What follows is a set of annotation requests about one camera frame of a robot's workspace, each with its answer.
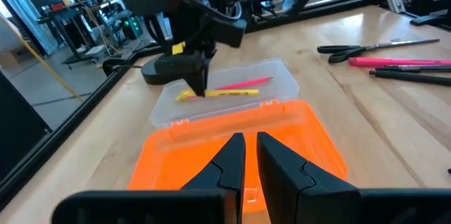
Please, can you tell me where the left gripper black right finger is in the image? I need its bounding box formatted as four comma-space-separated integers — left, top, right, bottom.
256, 131, 451, 224

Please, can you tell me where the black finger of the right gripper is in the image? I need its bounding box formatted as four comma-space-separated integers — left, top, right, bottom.
183, 61, 209, 97
207, 49, 218, 77

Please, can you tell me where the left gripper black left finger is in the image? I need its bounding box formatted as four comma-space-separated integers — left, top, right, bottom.
51, 132, 247, 224

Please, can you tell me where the yellow highlighter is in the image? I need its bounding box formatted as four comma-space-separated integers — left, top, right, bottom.
175, 88, 260, 102

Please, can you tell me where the pink pen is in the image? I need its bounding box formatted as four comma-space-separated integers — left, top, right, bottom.
186, 76, 275, 93

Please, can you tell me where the orange and clear pencil box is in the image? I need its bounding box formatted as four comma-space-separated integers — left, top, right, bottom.
128, 58, 350, 215

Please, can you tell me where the black marker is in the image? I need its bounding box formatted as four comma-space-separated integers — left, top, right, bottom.
368, 69, 451, 87

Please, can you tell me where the pink highlighter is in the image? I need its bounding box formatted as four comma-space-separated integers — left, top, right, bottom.
348, 56, 451, 69

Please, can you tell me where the black grip ballpoint pen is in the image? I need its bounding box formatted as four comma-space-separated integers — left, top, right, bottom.
378, 64, 451, 74

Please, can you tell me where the cardboard box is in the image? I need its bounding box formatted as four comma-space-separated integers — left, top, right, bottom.
0, 48, 31, 70

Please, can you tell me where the green lit black device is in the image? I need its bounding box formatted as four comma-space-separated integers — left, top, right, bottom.
121, 15, 144, 41

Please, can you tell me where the black work table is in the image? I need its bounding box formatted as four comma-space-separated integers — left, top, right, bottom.
36, 0, 125, 66

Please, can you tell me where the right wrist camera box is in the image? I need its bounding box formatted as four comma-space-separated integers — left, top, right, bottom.
210, 17, 248, 49

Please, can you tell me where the black frame clamp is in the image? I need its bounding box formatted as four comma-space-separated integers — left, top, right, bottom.
101, 57, 142, 77
409, 8, 451, 30

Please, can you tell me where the yellow floor cable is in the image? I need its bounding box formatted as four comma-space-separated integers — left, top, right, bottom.
0, 13, 85, 103

